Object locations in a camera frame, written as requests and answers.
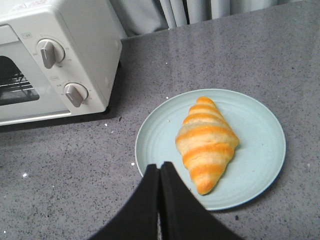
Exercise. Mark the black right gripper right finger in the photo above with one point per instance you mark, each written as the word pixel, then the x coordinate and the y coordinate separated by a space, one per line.
pixel 182 216

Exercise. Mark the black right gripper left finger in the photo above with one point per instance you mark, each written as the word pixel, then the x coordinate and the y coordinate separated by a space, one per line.
pixel 138 218

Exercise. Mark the orange striped croissant bread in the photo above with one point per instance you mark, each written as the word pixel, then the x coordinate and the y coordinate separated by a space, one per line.
pixel 206 143

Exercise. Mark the glass oven door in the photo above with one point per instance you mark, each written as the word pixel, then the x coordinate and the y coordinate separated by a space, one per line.
pixel 41 101

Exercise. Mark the lower oven control knob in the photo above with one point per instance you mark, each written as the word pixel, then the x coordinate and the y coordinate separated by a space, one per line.
pixel 76 93

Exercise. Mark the oven control knob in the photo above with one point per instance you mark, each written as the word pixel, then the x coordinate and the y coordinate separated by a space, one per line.
pixel 51 52
pixel 76 93

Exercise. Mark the white Toshiba toaster oven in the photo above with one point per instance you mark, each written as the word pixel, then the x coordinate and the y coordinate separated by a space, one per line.
pixel 86 31

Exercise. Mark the upper oven control knob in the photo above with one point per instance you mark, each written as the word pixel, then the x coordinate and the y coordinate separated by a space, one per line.
pixel 51 52

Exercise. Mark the light green round plate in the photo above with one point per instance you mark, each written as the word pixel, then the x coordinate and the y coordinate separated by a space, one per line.
pixel 257 161

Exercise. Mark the grey pleated curtain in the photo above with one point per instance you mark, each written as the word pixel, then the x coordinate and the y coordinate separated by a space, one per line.
pixel 140 17

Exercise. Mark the metal wire oven rack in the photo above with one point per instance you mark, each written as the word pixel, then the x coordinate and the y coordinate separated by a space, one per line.
pixel 15 82

